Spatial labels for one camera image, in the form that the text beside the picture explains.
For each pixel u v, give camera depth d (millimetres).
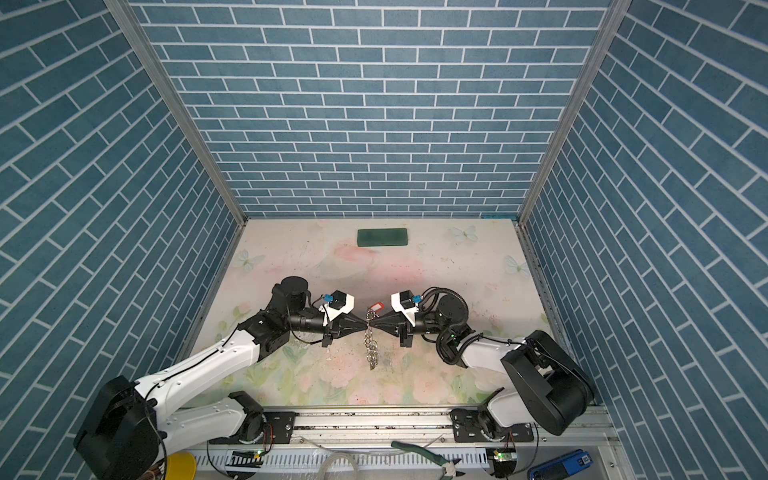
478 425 674
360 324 700
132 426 395
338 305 618
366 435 737
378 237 1158
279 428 736
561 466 678
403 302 630
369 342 710
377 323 703
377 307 782
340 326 655
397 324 680
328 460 703
